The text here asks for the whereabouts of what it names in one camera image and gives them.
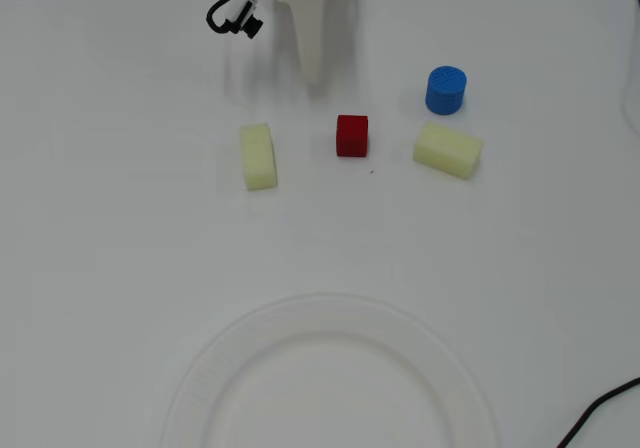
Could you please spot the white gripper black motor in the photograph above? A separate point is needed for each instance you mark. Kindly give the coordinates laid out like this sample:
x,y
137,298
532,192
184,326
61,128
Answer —
x,y
308,5

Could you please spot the red cube block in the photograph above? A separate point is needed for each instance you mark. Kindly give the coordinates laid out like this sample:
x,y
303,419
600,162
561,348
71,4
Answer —
x,y
352,136

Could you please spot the pale yellow foam block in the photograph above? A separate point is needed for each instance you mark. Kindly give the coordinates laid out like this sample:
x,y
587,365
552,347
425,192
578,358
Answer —
x,y
258,156
447,150

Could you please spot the blue cylinder block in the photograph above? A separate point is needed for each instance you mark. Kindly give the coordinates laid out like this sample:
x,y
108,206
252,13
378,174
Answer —
x,y
446,91

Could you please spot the white ribbed plastic plate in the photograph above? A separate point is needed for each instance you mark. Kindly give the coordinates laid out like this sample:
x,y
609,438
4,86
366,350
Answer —
x,y
327,383

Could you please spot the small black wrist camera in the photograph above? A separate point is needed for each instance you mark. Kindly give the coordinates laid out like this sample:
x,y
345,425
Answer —
x,y
251,25

